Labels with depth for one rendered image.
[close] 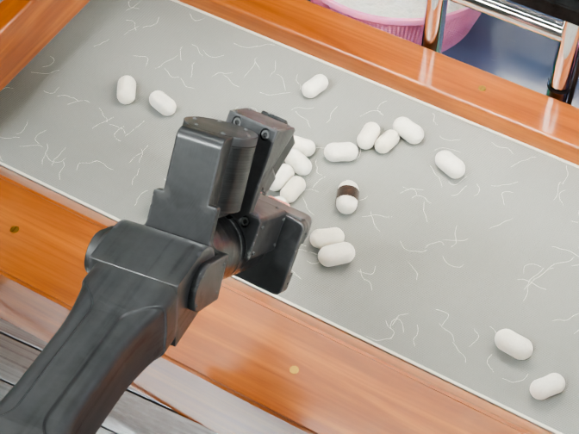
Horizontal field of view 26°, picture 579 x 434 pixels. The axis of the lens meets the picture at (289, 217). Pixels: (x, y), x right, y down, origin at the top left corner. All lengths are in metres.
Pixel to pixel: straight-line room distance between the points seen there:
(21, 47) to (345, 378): 0.49
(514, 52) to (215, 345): 0.58
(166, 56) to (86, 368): 0.69
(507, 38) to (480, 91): 0.20
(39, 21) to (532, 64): 0.58
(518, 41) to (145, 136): 0.48
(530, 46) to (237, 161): 0.69
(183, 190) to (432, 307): 0.38
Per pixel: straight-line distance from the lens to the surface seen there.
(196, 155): 0.89
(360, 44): 1.39
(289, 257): 1.01
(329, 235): 1.22
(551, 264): 1.25
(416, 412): 1.12
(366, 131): 1.31
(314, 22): 1.41
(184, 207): 0.90
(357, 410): 1.11
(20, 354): 1.28
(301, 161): 1.28
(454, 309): 1.21
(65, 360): 0.79
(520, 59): 1.52
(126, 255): 0.86
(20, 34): 1.33
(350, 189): 1.26
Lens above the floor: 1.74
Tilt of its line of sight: 52 degrees down
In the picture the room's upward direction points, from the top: straight up
